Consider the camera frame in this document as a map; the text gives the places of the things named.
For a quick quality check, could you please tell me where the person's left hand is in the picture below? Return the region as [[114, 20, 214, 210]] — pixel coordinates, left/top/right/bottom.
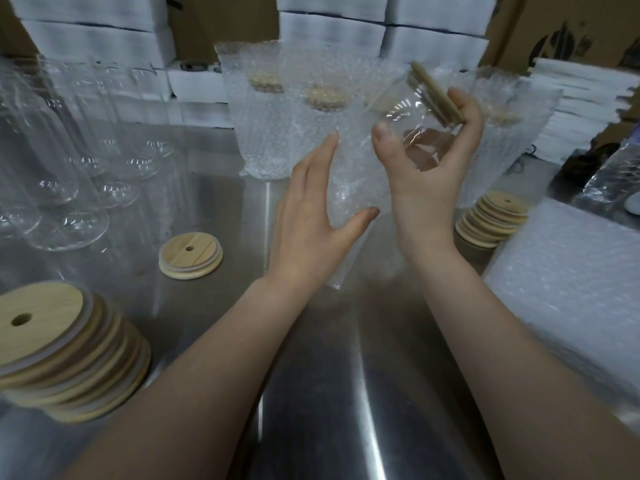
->
[[269, 132, 381, 291]]

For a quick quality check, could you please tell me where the plain brown cardboard box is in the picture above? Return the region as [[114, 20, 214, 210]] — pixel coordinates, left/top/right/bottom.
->
[[165, 0, 281, 63]]

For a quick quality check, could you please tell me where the dark object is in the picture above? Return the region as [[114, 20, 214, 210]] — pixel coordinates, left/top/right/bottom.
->
[[549, 145, 608, 188]]

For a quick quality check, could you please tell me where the person's right forearm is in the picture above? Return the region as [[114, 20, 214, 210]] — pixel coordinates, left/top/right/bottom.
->
[[400, 242, 640, 480]]

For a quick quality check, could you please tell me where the pile of bubble wrap bags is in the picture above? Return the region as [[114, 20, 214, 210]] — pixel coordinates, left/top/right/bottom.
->
[[481, 197, 640, 438]]

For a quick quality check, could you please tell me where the clear bubble wrap bag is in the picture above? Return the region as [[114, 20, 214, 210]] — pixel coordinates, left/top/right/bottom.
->
[[325, 137, 418, 290]]

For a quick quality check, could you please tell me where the person's right hand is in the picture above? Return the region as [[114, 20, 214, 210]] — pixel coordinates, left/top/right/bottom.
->
[[372, 87, 486, 256]]

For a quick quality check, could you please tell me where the large stack of bamboo lids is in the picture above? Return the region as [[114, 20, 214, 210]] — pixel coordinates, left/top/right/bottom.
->
[[0, 281, 153, 425]]

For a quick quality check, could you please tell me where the crumpled clear plastic bag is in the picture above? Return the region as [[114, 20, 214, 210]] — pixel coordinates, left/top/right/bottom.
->
[[571, 140, 640, 231]]

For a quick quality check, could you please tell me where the small stack of bamboo lids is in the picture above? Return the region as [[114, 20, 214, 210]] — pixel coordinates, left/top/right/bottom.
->
[[454, 191, 531, 249]]

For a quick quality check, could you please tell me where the single bamboo lid with hole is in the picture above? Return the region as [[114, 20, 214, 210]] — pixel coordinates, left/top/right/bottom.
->
[[158, 232, 224, 281]]

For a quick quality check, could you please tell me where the row of empty glass cups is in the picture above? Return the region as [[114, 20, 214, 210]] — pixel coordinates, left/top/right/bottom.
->
[[0, 54, 193, 253]]

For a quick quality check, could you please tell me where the clear glass cup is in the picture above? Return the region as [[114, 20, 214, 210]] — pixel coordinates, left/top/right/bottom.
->
[[369, 70, 466, 173]]

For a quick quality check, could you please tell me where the pile of white foam sheets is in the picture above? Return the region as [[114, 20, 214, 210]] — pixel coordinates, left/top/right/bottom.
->
[[527, 57, 640, 165]]

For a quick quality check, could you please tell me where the person's left forearm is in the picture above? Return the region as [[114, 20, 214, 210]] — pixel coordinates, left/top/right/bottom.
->
[[60, 277, 326, 480]]

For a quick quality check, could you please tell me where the brown cardboard box black print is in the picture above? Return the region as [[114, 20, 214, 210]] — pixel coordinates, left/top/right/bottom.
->
[[492, 0, 640, 75]]

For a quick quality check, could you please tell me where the stack of white foam boxes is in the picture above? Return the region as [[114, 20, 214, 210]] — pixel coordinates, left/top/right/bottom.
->
[[5, 0, 498, 129]]

